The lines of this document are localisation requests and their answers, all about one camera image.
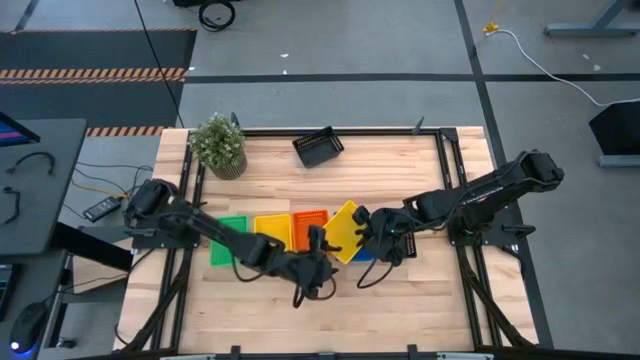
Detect potted green plant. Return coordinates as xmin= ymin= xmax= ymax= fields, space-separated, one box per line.
xmin=188 ymin=112 xmax=249 ymax=181

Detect coiled black cable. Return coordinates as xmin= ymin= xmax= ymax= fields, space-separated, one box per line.
xmin=197 ymin=0 xmax=237 ymax=33

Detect black cable bundle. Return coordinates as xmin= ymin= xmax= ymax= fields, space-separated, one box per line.
xmin=119 ymin=247 xmax=194 ymax=354
xmin=457 ymin=244 xmax=536 ymax=349

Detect black desk leg beam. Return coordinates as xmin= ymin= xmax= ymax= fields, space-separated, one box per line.
xmin=49 ymin=221 xmax=135 ymax=274

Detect white floor cable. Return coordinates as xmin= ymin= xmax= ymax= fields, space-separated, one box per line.
xmin=492 ymin=28 xmax=640 ymax=108

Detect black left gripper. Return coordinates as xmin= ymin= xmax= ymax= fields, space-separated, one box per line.
xmin=294 ymin=225 xmax=344 ymax=300

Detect orange plastic basket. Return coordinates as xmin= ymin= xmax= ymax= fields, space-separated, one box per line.
xmin=291 ymin=209 xmax=331 ymax=253

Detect grey side table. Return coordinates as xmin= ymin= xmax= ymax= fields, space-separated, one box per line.
xmin=0 ymin=118 xmax=87 ymax=259

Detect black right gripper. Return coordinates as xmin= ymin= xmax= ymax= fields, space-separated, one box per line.
xmin=353 ymin=204 xmax=412 ymax=266

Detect computer monitor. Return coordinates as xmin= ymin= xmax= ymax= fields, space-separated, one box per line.
xmin=0 ymin=112 xmax=41 ymax=148

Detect thin black floor cable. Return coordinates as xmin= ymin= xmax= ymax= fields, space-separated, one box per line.
xmin=132 ymin=0 xmax=186 ymax=129

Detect green plastic basket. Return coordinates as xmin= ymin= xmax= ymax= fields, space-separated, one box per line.
xmin=209 ymin=215 xmax=250 ymax=268

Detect tangle of thin wires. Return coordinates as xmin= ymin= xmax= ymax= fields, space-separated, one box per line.
xmin=69 ymin=160 xmax=155 ymax=201

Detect black power adapter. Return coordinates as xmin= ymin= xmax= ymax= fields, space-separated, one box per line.
xmin=82 ymin=195 xmax=123 ymax=224

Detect grey computer desk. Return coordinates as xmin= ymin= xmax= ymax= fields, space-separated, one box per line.
xmin=0 ymin=252 xmax=69 ymax=360

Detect dark keyboard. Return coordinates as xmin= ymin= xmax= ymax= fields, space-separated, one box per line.
xmin=0 ymin=263 xmax=22 ymax=321

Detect long curved black cable piece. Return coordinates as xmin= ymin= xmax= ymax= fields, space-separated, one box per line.
xmin=5 ymin=151 xmax=56 ymax=177

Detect yellow plastic basket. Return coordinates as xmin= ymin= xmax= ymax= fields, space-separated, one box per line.
xmin=322 ymin=200 xmax=369 ymax=265
xmin=253 ymin=213 xmax=294 ymax=251

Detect black box on grey base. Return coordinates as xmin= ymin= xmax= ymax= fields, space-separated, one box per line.
xmin=588 ymin=101 xmax=640 ymax=168

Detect black hazard-striped floor mat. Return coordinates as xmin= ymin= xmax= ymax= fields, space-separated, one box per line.
xmin=0 ymin=28 xmax=199 ymax=137

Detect black metal rig frame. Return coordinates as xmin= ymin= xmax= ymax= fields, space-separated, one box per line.
xmin=117 ymin=115 xmax=541 ymax=360

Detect short bent black cable piece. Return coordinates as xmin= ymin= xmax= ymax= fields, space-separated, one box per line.
xmin=2 ymin=186 xmax=22 ymax=225

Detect grey desk foot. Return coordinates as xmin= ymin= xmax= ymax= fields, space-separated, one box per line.
xmin=543 ymin=0 xmax=640 ymax=39

